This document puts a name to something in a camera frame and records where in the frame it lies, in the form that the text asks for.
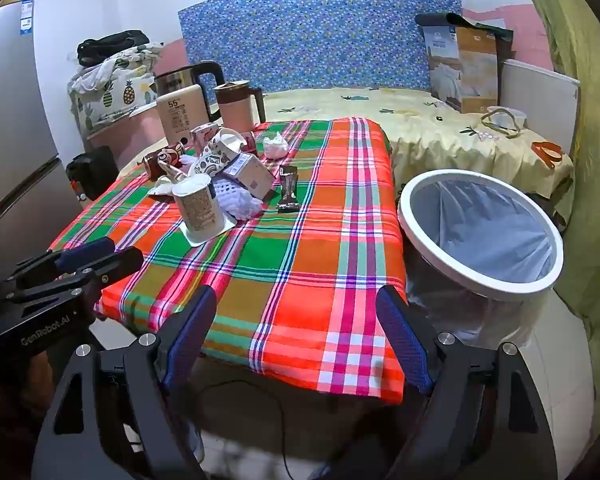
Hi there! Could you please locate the pink carton box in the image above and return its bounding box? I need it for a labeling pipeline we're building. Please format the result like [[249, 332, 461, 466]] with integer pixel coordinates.
[[223, 152, 276, 197]]

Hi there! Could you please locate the dark snack wrapper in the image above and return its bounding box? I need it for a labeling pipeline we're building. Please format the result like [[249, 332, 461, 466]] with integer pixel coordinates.
[[276, 165, 301, 212]]

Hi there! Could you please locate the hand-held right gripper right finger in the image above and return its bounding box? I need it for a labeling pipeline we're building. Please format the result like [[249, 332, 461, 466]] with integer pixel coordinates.
[[375, 284, 581, 480]]

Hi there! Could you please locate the black duffel bag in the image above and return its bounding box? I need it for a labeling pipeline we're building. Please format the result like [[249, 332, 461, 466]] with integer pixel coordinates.
[[76, 30, 152, 67]]

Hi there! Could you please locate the blue floral headboard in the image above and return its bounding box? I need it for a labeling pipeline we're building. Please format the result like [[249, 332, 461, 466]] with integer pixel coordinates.
[[177, 0, 463, 98]]

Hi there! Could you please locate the black boxy object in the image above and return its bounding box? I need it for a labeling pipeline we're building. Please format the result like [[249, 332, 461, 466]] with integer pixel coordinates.
[[66, 146, 120, 201]]

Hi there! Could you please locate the small patterned carton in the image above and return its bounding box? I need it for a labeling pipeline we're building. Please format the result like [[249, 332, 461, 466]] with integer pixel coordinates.
[[190, 122, 221, 153]]

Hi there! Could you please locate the plaid tablecloth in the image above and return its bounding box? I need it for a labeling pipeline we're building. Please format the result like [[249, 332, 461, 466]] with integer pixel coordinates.
[[47, 116, 408, 405]]

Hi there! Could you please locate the white paper cup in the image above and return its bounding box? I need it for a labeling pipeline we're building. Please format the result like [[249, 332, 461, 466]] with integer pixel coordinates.
[[171, 174, 227, 235]]

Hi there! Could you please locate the white plastic bottle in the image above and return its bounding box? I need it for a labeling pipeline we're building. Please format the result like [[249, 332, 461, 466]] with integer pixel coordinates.
[[211, 177, 265, 223]]

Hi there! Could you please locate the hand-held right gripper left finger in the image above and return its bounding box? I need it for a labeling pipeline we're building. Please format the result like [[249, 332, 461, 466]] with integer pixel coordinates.
[[32, 284, 218, 480]]

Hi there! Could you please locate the pineapple print bedding bundle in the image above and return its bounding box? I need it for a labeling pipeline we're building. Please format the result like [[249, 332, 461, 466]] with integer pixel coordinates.
[[67, 42, 163, 133]]

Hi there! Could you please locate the white trash bin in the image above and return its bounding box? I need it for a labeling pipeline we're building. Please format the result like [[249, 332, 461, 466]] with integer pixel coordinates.
[[396, 169, 565, 356]]

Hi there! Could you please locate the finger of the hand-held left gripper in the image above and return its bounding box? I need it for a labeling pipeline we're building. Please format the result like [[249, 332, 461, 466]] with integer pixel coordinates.
[[0, 247, 146, 307], [2, 236, 117, 286]]

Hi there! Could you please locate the grey refrigerator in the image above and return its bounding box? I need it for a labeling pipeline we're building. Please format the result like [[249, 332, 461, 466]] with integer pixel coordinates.
[[0, 0, 83, 281]]

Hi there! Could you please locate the steel and beige electric kettle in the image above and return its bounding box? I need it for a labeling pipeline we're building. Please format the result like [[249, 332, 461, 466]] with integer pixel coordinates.
[[153, 60, 226, 148]]

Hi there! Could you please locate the white tissue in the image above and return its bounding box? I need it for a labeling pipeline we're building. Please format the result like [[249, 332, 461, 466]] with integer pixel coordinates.
[[262, 131, 291, 160]]

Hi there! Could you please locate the black cable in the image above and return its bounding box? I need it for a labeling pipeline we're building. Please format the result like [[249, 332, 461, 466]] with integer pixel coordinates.
[[195, 377, 288, 480]]

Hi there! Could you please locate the green curtain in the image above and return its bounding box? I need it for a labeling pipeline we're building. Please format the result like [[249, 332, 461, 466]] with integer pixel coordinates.
[[507, 0, 600, 411]]

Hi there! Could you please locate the patterned paper cup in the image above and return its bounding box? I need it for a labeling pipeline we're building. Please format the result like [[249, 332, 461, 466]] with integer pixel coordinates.
[[187, 127, 248, 178]]

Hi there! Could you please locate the pink storage box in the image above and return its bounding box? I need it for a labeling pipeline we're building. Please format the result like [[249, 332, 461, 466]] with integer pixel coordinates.
[[85, 102, 168, 171]]

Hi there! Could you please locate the cardboard quilt box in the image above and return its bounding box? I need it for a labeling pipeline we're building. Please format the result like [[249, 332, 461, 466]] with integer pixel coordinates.
[[415, 12, 501, 115]]

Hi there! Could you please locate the white flat board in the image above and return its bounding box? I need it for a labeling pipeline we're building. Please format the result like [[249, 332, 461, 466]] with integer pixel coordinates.
[[497, 57, 581, 141]]

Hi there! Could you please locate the pink pitcher with brown lid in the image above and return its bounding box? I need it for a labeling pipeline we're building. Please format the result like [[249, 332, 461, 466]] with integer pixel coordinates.
[[214, 80, 267, 133]]

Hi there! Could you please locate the clear plastic container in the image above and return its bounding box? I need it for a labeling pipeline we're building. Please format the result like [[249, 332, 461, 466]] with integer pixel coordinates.
[[486, 105, 526, 133]]

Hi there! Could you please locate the red drink can with print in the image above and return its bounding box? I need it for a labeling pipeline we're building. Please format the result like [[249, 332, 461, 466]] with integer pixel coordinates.
[[142, 144, 186, 181]]

